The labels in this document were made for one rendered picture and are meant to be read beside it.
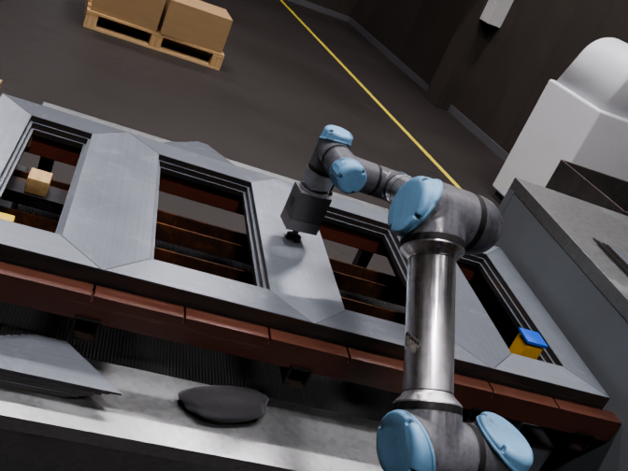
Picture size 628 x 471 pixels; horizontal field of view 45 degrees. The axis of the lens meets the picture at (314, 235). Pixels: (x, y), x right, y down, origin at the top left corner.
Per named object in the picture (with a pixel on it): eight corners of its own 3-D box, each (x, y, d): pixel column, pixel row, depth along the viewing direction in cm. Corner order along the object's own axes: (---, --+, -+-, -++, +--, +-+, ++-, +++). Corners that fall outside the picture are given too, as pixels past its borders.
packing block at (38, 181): (28, 180, 183) (32, 166, 181) (49, 187, 184) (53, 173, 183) (23, 192, 177) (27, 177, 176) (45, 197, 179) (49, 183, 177)
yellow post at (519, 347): (483, 390, 199) (519, 333, 192) (499, 394, 201) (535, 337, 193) (490, 403, 195) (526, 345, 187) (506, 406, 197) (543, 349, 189)
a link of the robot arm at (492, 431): (511, 517, 131) (555, 463, 126) (450, 511, 125) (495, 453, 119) (479, 463, 140) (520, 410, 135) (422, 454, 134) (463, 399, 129)
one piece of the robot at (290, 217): (329, 171, 191) (305, 225, 198) (297, 163, 188) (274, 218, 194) (340, 189, 184) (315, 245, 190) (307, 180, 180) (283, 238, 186)
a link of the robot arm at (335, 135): (331, 134, 174) (321, 119, 181) (313, 175, 178) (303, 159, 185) (361, 142, 177) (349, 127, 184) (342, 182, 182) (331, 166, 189)
